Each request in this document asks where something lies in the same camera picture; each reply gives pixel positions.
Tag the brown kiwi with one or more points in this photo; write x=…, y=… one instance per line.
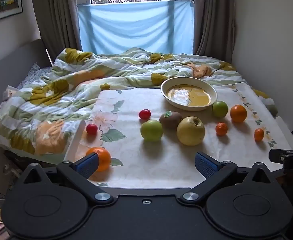
x=170, y=120

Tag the light blue window cloth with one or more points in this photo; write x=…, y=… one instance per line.
x=136, y=27

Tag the large orange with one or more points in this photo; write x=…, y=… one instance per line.
x=104, y=158
x=238, y=113

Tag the small mandarin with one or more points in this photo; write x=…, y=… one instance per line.
x=259, y=134
x=221, y=128

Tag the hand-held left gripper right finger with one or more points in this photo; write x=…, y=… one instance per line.
x=206, y=165

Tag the cream bowl with yellow inside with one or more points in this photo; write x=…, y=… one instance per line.
x=186, y=97

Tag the grey-brown curtain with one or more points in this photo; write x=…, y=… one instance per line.
x=56, y=17
x=214, y=20

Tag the grey patterned pillow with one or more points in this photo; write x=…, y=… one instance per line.
x=34, y=73

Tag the green apple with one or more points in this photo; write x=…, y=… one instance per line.
x=151, y=130

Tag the white floral tablecloth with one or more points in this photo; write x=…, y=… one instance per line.
x=161, y=160

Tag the small green lime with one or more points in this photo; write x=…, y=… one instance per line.
x=220, y=108

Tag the yellow apple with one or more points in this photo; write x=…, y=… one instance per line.
x=190, y=131

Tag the floral striped quilt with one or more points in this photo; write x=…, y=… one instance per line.
x=61, y=87

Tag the grey headboard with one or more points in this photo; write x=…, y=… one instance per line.
x=11, y=60

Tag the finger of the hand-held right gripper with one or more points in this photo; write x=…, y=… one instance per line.
x=276, y=156

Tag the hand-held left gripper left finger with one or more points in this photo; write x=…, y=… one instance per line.
x=87, y=166

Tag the red cherry tomato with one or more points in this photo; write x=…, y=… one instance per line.
x=92, y=128
x=144, y=114

